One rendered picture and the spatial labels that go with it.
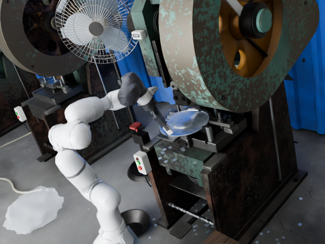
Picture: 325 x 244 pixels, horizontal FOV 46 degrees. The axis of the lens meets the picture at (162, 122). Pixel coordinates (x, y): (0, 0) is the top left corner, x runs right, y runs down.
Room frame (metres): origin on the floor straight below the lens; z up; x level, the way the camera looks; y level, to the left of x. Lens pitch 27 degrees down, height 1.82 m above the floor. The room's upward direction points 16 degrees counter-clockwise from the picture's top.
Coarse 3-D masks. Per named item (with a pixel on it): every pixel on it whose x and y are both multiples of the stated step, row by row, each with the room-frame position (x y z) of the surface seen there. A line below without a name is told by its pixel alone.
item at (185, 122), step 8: (184, 112) 2.07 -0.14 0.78; (192, 112) 2.04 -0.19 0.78; (200, 112) 2.01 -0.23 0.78; (168, 120) 2.03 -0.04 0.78; (176, 120) 2.00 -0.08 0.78; (184, 120) 1.96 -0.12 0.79; (192, 120) 1.93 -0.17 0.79; (200, 120) 1.92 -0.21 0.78; (208, 120) 1.88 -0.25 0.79; (160, 128) 1.95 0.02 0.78; (176, 128) 1.90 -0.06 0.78; (184, 128) 1.87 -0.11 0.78; (192, 128) 1.85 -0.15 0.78; (200, 128) 1.81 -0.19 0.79; (176, 136) 1.81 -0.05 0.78
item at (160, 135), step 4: (156, 136) 1.88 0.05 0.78; (160, 136) 1.87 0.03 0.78; (164, 136) 1.86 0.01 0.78; (168, 136) 1.84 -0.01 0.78; (184, 136) 1.88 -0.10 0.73; (188, 136) 1.88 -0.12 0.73; (192, 136) 1.90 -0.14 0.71; (168, 140) 1.81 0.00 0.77; (172, 140) 1.79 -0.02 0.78; (176, 140) 1.79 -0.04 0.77; (180, 140) 1.92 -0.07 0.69; (184, 140) 1.89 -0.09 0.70; (188, 140) 1.87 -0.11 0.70; (180, 144) 1.92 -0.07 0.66; (184, 144) 1.88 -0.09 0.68; (188, 144) 1.87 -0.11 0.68
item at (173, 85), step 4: (172, 80) 2.01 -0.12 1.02; (172, 84) 2.00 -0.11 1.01; (172, 88) 2.01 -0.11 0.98; (176, 88) 1.98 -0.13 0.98; (176, 92) 1.96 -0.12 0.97; (180, 92) 1.93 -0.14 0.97; (176, 96) 1.96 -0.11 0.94; (180, 96) 1.94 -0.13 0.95; (184, 96) 1.92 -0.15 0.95; (176, 100) 1.97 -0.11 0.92; (180, 100) 1.95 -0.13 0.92; (184, 100) 1.91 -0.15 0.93; (188, 100) 1.92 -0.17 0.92; (180, 104) 1.95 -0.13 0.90; (184, 104) 1.93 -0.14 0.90; (188, 104) 1.91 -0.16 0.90
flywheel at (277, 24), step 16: (224, 0) 1.65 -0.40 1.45; (240, 0) 1.72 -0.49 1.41; (256, 0) 1.80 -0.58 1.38; (272, 0) 1.88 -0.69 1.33; (224, 16) 1.64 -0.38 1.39; (240, 16) 1.63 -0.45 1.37; (256, 16) 1.60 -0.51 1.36; (272, 16) 1.87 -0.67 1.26; (224, 32) 1.63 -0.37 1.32; (240, 32) 1.63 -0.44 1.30; (256, 32) 1.59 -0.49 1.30; (272, 32) 1.86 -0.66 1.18; (224, 48) 1.62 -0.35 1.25; (240, 48) 1.69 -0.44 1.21; (256, 48) 1.77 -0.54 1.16; (272, 48) 1.82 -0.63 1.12; (240, 64) 1.71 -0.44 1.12; (256, 64) 1.76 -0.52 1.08
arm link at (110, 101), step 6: (108, 96) 1.82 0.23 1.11; (114, 96) 1.79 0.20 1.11; (96, 102) 1.60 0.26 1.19; (102, 102) 1.64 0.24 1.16; (108, 102) 1.79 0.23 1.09; (114, 102) 1.78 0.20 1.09; (96, 108) 1.58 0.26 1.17; (102, 108) 1.60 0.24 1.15; (108, 108) 1.78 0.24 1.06; (114, 108) 1.80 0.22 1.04; (96, 114) 1.57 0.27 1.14; (102, 114) 1.60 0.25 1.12
